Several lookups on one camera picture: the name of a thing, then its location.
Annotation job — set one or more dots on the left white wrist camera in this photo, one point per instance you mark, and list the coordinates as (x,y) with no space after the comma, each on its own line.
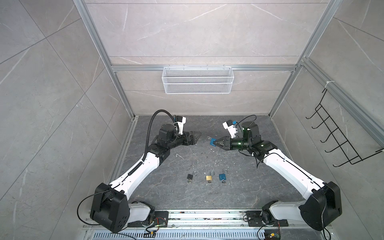
(180,121)

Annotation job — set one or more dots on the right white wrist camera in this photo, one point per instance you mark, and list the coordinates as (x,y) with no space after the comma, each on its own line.
(231,127)

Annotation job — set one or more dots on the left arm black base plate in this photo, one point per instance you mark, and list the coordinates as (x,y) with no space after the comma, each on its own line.
(155,218)

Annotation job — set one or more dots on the brass padlock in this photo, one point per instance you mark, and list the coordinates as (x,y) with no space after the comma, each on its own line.
(209,177)

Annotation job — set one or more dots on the black padlock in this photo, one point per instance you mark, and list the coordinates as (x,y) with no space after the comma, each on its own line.
(190,178)

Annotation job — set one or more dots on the light blue padlock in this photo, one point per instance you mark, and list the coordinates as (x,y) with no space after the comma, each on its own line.
(212,141)

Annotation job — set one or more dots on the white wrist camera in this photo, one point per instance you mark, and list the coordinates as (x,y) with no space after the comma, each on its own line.
(180,121)
(231,127)

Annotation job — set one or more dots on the white wire mesh basket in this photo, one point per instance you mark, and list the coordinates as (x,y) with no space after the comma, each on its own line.
(197,80)

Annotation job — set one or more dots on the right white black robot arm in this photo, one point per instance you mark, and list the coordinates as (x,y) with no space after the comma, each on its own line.
(322,202)

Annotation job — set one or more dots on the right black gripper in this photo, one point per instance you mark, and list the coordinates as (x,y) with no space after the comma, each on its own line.
(227,141)

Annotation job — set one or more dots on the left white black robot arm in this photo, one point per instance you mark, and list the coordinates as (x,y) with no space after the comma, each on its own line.
(110,206)

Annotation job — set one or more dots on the aluminium mounting rail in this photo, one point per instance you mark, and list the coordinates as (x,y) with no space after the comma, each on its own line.
(205,218)

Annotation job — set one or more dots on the black wire hook rack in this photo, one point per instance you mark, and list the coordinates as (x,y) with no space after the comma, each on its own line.
(338,136)

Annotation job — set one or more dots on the teal blue padlock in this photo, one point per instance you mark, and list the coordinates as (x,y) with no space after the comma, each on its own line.
(223,177)

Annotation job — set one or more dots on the white slotted cable duct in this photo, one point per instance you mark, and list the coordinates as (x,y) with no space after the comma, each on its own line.
(173,234)

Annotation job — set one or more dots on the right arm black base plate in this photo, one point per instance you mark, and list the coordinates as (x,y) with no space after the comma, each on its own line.
(263,218)

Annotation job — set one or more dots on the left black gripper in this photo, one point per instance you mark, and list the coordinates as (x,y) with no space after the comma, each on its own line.
(192,140)

